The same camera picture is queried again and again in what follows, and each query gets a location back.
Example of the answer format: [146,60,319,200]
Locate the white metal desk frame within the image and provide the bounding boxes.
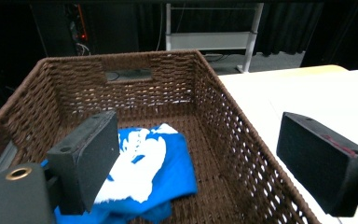
[165,2,265,74]

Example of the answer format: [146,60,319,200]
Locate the black floor cables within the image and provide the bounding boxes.
[203,52,232,63]

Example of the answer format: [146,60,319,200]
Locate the black curtain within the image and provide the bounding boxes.
[255,3,358,76]

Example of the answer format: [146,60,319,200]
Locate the white table mat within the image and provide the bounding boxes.
[218,68,358,224]

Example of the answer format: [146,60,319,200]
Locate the black equipment with red light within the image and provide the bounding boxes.
[64,3,91,57]

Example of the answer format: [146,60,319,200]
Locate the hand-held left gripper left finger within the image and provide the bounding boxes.
[46,109,121,217]

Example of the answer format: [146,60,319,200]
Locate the blue garment with white print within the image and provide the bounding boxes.
[41,122,199,224]

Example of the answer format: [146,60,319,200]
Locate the brown wicker basket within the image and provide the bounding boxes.
[0,49,322,224]

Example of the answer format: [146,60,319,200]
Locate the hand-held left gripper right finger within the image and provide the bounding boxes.
[275,111,358,218]

